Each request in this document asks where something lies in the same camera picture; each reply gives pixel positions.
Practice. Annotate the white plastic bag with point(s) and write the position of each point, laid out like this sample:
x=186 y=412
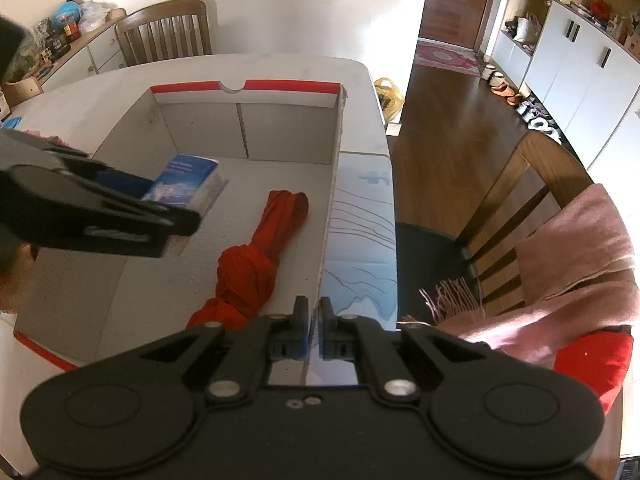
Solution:
x=92 y=17

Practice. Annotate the yellow plastic bag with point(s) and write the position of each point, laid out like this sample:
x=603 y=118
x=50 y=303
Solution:
x=395 y=97

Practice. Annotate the row of shoes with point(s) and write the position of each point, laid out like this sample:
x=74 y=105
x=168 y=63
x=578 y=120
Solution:
x=537 y=122

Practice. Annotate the white cardboard box red edge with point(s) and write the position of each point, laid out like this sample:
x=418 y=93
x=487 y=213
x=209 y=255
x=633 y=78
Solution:
x=125 y=280

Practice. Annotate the blue globe toy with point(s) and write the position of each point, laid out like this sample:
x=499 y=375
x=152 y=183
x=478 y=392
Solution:
x=65 y=10

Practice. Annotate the black seat cushion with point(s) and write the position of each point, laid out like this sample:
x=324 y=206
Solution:
x=430 y=260

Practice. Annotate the white sideboard wooden top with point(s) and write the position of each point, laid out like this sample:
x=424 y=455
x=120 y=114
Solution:
x=75 y=65

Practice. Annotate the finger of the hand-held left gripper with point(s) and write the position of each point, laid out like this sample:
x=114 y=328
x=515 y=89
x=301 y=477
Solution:
x=150 y=225
x=120 y=182

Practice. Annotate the wooden slat-back chair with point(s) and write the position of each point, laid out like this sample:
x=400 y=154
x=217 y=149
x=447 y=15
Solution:
x=165 y=10

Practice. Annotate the blue marbled table mat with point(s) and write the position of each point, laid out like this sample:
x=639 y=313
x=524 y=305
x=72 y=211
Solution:
x=360 y=240

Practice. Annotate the wooden chair with scarf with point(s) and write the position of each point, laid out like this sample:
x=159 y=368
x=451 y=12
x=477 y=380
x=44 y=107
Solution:
x=545 y=155

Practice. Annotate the red garment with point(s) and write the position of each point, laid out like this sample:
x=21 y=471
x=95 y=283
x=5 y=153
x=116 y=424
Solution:
x=595 y=365

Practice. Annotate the white shoe cabinet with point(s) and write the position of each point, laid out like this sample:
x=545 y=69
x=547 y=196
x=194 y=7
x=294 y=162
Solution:
x=575 y=75

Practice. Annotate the brown wooden door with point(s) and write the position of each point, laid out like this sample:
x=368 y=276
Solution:
x=450 y=0

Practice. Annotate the knotted red cloth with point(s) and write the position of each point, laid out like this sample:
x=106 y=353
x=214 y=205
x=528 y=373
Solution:
x=245 y=270

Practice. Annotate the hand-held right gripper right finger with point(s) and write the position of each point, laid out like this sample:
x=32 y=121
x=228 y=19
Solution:
x=324 y=344

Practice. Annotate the pink fringed scarf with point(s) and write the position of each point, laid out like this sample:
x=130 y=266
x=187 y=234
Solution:
x=575 y=260

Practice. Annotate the blue tissue packet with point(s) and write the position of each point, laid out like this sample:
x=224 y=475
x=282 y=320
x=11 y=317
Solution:
x=185 y=180

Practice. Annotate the red patterned rug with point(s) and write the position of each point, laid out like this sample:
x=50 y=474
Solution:
x=445 y=55

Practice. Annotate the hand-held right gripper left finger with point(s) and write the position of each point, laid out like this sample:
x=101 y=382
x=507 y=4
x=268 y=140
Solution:
x=302 y=344

